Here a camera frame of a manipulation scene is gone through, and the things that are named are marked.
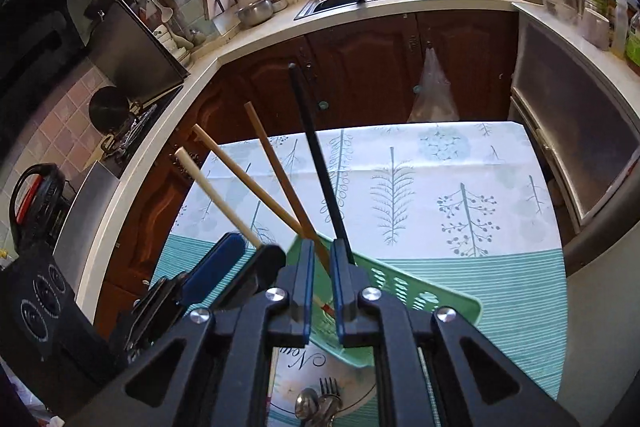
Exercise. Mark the steel fork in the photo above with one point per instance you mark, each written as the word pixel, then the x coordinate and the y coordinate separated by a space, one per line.
pixel 328 389

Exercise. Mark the brown wooden cabinet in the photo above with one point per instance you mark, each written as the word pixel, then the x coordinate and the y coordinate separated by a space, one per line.
pixel 370 67

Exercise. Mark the tan wooden chopstick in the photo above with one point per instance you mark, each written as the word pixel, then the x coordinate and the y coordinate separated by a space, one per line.
pixel 240 172

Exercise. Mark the printed tree pattern tablecloth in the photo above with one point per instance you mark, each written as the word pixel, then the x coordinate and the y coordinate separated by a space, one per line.
pixel 425 187

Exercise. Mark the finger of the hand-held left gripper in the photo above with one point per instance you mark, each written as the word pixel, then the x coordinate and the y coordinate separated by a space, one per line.
pixel 216 266
pixel 257 269

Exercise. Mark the white cup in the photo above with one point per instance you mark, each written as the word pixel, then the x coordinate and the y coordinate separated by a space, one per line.
pixel 595 29

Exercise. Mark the steel stove side panel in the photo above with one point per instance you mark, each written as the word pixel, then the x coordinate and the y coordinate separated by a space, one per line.
pixel 135 52

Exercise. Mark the small steel pot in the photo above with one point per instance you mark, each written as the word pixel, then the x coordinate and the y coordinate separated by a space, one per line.
pixel 255 11

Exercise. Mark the brown wooden chopstick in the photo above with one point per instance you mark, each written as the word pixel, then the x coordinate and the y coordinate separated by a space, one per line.
pixel 275 162

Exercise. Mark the clear hanging plastic bag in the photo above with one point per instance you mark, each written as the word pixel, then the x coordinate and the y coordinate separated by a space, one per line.
pixel 432 92

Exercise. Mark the black chopstick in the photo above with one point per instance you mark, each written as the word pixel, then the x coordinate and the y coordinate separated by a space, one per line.
pixel 315 157

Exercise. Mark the pale bamboo chopstick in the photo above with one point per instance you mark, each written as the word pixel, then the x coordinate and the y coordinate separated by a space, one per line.
pixel 215 194

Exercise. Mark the black gas stove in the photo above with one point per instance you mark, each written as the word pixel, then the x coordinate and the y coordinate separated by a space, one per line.
pixel 145 117

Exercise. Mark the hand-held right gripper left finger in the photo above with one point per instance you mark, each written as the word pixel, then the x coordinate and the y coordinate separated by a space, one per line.
pixel 307 294

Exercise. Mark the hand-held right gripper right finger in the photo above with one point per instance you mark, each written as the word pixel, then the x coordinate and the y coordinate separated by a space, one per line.
pixel 340 299

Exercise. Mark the green plastic utensil holder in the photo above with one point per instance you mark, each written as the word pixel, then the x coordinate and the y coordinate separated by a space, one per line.
pixel 410 292

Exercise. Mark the steel built-in appliance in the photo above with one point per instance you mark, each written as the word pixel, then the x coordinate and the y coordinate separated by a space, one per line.
pixel 575 107

